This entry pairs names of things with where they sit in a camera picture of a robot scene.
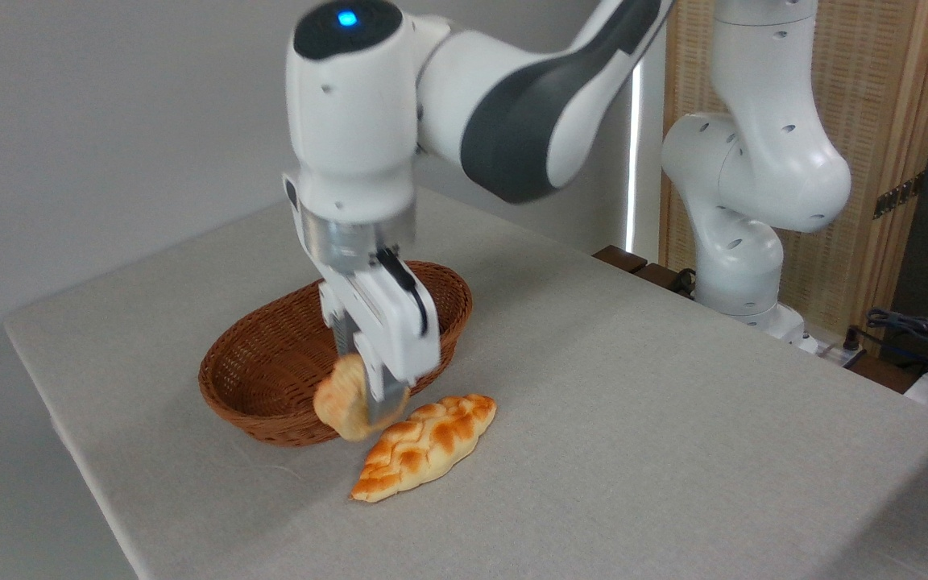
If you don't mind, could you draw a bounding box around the braided golden bread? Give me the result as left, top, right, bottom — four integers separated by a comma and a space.
350, 393, 498, 503

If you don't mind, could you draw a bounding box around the dark cable bundle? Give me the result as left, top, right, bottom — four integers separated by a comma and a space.
865, 309, 928, 381

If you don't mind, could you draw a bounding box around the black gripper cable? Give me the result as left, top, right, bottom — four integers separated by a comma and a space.
374, 246, 430, 337

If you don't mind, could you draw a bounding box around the grey tablecloth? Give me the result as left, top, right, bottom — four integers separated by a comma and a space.
3, 189, 928, 580

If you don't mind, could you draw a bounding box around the round orange bread roll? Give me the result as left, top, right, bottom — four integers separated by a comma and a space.
313, 354, 400, 442

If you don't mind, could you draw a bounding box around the brown wicker oval basket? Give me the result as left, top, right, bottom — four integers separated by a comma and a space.
198, 260, 474, 448

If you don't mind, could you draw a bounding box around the bamboo folding screen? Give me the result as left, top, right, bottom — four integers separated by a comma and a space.
659, 0, 928, 341

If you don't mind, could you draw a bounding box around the black screen hinge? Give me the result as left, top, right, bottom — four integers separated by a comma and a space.
872, 172, 926, 220

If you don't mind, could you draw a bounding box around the white vertical light strip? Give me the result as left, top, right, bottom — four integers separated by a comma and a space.
623, 60, 644, 253

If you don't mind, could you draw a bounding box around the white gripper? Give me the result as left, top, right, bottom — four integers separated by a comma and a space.
318, 259, 443, 428

